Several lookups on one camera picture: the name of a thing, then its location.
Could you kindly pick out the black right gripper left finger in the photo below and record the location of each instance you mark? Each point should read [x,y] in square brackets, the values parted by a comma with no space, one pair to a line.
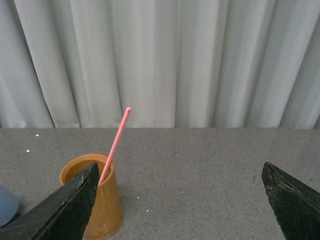
[63,215]

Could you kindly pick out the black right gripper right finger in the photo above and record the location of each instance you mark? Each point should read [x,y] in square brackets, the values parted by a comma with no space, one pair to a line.
[296,206]

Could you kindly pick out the pink chopstick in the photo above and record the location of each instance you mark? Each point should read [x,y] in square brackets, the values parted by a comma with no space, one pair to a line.
[115,143]

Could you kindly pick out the bamboo chopstick holder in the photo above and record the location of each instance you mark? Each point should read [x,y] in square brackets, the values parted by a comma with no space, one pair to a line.
[107,213]

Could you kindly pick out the blue plastic cup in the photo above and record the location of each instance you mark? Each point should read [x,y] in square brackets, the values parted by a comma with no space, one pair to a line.
[9,205]

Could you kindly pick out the grey pleated curtain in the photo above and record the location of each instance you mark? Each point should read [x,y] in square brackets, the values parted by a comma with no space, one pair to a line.
[176,63]

